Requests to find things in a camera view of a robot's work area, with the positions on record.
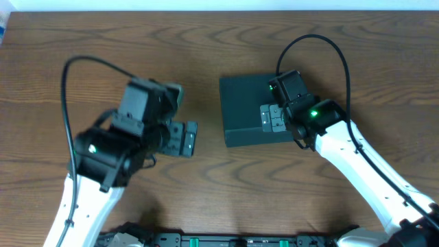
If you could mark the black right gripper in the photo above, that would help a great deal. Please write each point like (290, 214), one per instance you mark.
(274, 118)

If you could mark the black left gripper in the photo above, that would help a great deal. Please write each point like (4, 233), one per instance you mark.
(179, 138)

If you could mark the dark green box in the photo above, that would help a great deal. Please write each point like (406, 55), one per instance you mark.
(241, 97)

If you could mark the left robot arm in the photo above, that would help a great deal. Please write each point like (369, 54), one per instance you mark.
(107, 155)

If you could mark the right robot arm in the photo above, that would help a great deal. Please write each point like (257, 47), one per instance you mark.
(409, 217)

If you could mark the white blue object corner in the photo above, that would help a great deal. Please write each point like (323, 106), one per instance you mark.
(4, 17)

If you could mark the black mounting rail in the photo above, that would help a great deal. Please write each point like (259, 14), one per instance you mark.
(178, 240)

